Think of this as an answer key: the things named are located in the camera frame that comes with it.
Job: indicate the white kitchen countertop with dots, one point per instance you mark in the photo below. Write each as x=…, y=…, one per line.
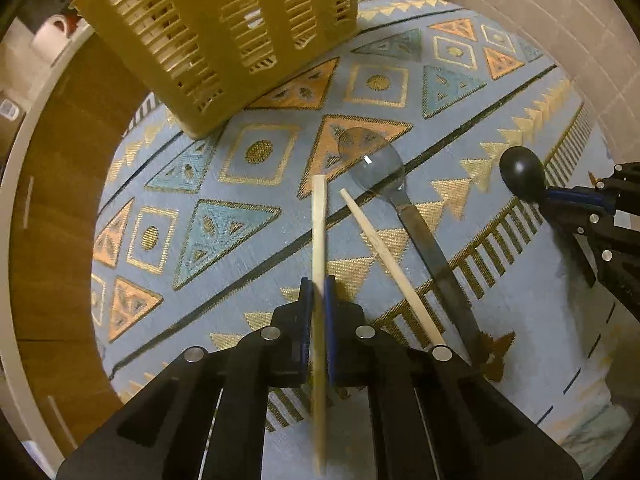
x=30, y=420

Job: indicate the wooden chopstick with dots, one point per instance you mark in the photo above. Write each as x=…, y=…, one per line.
x=380, y=250
x=318, y=220

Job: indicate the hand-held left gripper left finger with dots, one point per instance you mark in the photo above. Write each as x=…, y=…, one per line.
x=305, y=320

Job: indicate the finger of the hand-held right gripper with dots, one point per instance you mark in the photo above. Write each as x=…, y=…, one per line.
x=582, y=194
x=575, y=215

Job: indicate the white electric kettle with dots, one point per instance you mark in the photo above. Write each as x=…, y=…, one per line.
x=50, y=40

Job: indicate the clear plastic spoon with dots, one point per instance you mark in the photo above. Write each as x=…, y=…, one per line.
x=370, y=160

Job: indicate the yellow slotted utensil basket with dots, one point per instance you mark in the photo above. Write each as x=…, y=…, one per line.
x=200, y=35

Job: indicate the blue patterned tablecloth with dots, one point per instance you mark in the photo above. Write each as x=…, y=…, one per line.
x=225, y=270

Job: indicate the wooden base cabinets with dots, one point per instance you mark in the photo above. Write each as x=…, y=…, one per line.
x=60, y=210

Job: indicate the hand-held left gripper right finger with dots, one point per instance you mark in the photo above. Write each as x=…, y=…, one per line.
x=330, y=320

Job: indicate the black round spoon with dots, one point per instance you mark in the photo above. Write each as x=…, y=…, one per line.
x=522, y=172

